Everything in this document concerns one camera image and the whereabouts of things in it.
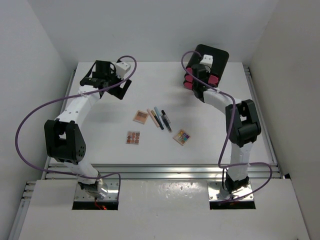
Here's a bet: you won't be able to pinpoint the metal base plate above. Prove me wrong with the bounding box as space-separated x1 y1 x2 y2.
74 180 119 202
207 181 254 202

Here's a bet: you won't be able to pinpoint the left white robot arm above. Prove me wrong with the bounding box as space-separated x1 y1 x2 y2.
44 60 131 198

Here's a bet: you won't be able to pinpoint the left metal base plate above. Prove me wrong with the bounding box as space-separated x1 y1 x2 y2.
74 180 119 202

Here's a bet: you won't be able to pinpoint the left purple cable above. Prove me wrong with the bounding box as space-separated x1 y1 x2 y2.
14 55 138 198

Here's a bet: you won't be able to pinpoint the eyeshadow palette round brown pans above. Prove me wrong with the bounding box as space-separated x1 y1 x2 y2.
125 131 140 145

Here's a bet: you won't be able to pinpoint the light blue black pen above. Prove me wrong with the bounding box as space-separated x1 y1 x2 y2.
154 106 164 130

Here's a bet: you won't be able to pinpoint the brown gold makeup pencil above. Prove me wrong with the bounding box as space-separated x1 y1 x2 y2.
151 110 161 125

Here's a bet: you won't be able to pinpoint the colourful eyeshadow palette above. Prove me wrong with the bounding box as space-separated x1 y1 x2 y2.
173 129 191 146

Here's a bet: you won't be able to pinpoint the black mascara tube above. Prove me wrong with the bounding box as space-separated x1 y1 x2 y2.
161 110 172 133

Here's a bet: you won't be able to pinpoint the peach concealer stick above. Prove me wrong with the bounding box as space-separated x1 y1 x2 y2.
147 108 160 128

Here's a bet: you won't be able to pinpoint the black drawer cabinet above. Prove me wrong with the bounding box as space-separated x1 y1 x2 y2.
186 44 230 87

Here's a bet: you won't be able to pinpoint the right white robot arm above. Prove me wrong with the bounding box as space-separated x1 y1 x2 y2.
189 63 262 194

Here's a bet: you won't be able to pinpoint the brown eyeshadow palette four pans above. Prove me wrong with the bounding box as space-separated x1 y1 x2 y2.
133 110 149 125

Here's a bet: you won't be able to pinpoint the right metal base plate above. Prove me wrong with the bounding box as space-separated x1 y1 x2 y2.
207 181 254 202

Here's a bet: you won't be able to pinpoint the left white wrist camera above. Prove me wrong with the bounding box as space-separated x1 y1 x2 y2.
114 61 131 79

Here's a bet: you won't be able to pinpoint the aluminium frame rail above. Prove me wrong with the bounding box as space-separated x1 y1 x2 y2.
42 163 282 180

